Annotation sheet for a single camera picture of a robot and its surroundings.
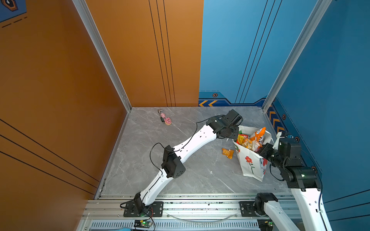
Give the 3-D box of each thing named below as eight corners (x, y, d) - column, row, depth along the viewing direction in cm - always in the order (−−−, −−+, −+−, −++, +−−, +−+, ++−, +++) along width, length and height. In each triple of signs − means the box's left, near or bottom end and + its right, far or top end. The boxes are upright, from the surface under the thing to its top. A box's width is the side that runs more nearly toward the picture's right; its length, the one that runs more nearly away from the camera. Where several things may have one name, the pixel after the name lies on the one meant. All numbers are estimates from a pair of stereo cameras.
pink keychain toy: (166, 126, 110) (165, 124, 108) (154, 113, 119) (154, 111, 117) (173, 123, 112) (172, 120, 110) (161, 110, 121) (160, 108, 119)
